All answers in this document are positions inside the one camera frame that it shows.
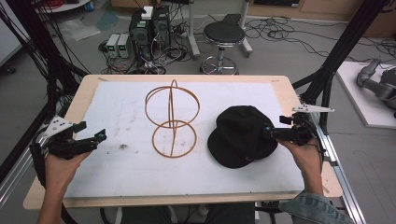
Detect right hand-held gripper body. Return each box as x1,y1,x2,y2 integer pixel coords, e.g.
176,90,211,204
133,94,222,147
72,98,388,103
275,105,335,147

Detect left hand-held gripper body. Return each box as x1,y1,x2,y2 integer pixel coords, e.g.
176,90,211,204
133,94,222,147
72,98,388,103
30,115,97,161

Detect black hat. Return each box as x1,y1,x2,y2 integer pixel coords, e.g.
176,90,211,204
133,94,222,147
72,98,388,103
206,105,279,170

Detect person's left hand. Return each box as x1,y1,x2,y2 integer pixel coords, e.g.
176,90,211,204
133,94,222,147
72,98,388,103
44,150,92,191

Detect person's right hand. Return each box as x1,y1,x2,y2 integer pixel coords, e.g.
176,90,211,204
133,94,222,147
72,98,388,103
276,139,323,179

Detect white foam mat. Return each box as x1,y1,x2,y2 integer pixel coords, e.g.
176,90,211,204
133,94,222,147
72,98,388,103
64,80,305,200

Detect white board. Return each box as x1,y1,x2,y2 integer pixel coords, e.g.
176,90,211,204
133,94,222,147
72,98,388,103
335,61,396,130

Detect denim jacket sleeve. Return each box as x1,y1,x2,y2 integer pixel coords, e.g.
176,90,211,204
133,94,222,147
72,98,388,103
277,191,357,224

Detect grey power supply unit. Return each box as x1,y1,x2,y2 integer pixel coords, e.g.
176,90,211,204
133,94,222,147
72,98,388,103
106,33,121,59
117,33,133,59

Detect black round stool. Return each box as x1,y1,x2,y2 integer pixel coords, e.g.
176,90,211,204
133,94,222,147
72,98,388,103
199,21,248,76

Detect black computer tower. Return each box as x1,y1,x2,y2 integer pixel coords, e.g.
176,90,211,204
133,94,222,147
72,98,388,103
151,5,172,50
128,11,154,62

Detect white box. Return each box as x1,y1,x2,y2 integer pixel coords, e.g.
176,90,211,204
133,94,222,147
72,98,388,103
140,6,155,21

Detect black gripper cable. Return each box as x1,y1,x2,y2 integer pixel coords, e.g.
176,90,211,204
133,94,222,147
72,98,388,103
311,122,327,164

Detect black cable bundle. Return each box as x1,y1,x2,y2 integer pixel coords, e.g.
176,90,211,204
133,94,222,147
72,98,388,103
28,144,49,191

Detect aluminium rail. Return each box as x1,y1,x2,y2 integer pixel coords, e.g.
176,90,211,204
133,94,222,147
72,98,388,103
298,96,368,224
0,136,48,209

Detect wooden ring hat stand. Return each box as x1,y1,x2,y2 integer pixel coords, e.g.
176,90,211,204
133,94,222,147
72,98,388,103
144,78,201,159

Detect black floor cables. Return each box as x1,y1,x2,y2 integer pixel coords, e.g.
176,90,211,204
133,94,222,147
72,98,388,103
244,17,396,63

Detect black frame post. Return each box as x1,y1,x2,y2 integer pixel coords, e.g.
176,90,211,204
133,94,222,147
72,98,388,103
6,0,90,104
292,0,390,134

